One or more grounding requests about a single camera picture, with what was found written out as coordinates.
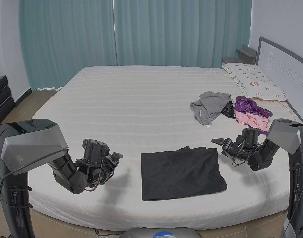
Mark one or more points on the blue-green curtain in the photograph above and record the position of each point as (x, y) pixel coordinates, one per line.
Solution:
(181, 23)
(67, 31)

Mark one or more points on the white printed pillow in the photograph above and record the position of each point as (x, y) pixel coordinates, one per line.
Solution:
(254, 80)

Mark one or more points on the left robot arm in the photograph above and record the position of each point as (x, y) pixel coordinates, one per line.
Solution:
(32, 137)

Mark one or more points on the bed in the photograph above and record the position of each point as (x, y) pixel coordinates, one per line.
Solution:
(136, 100)

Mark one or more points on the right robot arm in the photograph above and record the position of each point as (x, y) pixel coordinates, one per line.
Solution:
(282, 135)

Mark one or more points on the pink garment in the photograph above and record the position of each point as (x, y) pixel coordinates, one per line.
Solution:
(248, 121)

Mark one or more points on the purple garment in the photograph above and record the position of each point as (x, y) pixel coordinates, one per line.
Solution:
(249, 106)

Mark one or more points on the black T-shirt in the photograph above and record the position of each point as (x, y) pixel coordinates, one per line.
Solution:
(181, 172)

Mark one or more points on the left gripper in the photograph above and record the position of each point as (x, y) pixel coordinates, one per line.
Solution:
(114, 160)

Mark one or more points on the black garment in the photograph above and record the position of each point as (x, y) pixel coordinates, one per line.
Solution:
(228, 111)

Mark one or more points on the black chest of drawers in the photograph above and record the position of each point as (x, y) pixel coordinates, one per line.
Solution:
(1, 98)

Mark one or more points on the grey bedside table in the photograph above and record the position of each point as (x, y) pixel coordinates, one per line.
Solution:
(244, 53)

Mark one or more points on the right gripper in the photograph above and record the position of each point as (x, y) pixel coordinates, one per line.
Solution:
(230, 148)

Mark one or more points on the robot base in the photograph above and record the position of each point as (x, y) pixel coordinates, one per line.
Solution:
(161, 233)

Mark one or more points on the grey garment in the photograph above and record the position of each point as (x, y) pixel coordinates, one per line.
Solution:
(211, 104)

